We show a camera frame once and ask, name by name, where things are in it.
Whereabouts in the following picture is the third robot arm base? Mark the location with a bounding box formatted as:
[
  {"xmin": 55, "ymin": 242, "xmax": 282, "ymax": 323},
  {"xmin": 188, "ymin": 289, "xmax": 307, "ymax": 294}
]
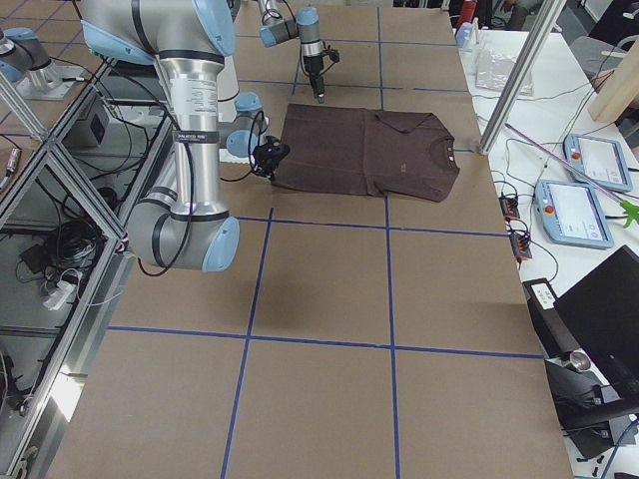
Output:
[{"xmin": 1, "ymin": 27, "xmax": 85, "ymax": 101}]

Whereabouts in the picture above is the teach pendant tablet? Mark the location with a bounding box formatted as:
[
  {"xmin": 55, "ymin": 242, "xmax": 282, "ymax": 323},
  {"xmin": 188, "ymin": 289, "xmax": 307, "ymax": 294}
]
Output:
[
  {"xmin": 534, "ymin": 180, "xmax": 614, "ymax": 249},
  {"xmin": 563, "ymin": 134, "xmax": 633, "ymax": 193}
]

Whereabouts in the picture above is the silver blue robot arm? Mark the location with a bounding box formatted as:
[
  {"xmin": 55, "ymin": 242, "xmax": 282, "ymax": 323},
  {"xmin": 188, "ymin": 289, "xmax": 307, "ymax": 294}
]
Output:
[
  {"xmin": 258, "ymin": 1, "xmax": 339, "ymax": 104},
  {"xmin": 82, "ymin": 1, "xmax": 267, "ymax": 271}
]

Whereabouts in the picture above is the black laptop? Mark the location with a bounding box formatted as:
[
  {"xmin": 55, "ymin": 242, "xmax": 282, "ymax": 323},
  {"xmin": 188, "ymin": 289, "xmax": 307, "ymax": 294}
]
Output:
[{"xmin": 555, "ymin": 245, "xmax": 638, "ymax": 397}]

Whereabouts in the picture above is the clear plastic bag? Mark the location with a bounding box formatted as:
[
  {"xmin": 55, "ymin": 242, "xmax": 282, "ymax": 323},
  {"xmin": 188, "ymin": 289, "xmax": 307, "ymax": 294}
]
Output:
[{"xmin": 471, "ymin": 50, "xmax": 518, "ymax": 93}]

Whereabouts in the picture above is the black cable bundle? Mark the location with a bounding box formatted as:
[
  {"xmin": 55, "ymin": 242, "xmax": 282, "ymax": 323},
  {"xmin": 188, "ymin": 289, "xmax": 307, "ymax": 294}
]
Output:
[{"xmin": 14, "ymin": 219, "xmax": 106, "ymax": 300}]

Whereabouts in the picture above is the black box with label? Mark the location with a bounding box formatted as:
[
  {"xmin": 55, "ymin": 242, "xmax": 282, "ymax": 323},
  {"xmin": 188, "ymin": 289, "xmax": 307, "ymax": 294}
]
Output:
[{"xmin": 522, "ymin": 278, "xmax": 580, "ymax": 358}]

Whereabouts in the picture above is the aluminium frame rack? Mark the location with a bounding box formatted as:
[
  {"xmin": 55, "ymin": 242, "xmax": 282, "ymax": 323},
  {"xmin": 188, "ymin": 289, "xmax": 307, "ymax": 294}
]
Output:
[{"xmin": 1, "ymin": 60, "xmax": 170, "ymax": 478}]

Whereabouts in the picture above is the aluminium frame post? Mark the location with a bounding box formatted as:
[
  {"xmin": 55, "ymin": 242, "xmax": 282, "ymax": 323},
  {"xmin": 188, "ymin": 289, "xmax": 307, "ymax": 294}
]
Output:
[{"xmin": 478, "ymin": 0, "xmax": 566, "ymax": 155}]

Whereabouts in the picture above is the near teach pendant tablet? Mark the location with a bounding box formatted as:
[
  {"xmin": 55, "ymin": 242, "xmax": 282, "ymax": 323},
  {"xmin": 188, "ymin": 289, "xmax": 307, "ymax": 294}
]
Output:
[{"xmin": 534, "ymin": 180, "xmax": 614, "ymax": 249}]

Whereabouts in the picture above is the far teach pendant tablet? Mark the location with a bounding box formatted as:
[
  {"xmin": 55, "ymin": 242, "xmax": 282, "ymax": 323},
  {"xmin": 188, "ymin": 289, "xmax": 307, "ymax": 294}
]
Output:
[{"xmin": 563, "ymin": 134, "xmax": 633, "ymax": 193}]

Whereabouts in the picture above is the brown t-shirt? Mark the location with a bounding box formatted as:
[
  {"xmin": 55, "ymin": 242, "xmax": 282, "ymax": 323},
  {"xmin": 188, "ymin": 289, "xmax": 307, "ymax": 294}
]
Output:
[{"xmin": 272, "ymin": 104, "xmax": 459, "ymax": 203}]

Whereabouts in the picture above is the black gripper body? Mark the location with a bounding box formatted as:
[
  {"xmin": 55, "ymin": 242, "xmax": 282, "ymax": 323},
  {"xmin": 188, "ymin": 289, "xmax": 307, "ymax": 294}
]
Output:
[
  {"xmin": 253, "ymin": 135, "xmax": 291, "ymax": 175},
  {"xmin": 303, "ymin": 54, "xmax": 323, "ymax": 80}
]

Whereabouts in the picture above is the reacher grabber stick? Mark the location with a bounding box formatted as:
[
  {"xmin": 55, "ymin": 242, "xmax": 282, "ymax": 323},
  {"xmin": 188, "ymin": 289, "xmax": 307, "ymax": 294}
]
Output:
[{"xmin": 503, "ymin": 122, "xmax": 639, "ymax": 224}]

